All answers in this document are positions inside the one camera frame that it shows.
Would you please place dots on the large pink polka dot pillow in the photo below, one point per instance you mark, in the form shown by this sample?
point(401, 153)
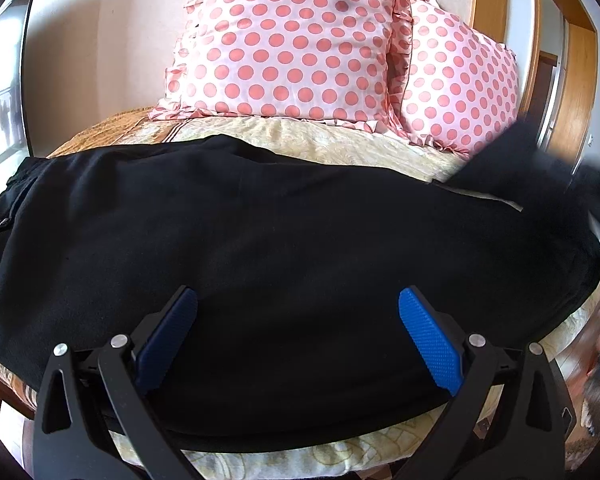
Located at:
point(285, 40)

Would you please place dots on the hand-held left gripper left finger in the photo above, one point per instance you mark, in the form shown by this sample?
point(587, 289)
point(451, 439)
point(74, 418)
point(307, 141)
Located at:
point(171, 327)

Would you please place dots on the small pink polka dot pillow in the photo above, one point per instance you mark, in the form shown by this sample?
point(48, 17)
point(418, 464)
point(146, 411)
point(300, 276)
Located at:
point(455, 80)

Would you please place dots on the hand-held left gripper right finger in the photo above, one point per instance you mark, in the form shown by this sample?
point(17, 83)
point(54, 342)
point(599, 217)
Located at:
point(427, 337)

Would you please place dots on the black pants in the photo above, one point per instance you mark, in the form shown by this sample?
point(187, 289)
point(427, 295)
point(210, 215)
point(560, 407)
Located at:
point(280, 240)

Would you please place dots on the wooden door frame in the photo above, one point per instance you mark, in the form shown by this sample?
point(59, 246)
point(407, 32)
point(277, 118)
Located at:
point(582, 70)

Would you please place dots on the window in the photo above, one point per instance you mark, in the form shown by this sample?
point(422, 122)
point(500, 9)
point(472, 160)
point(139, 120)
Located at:
point(5, 90)

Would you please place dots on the wooden headboard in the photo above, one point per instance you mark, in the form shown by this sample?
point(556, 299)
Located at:
point(500, 20)

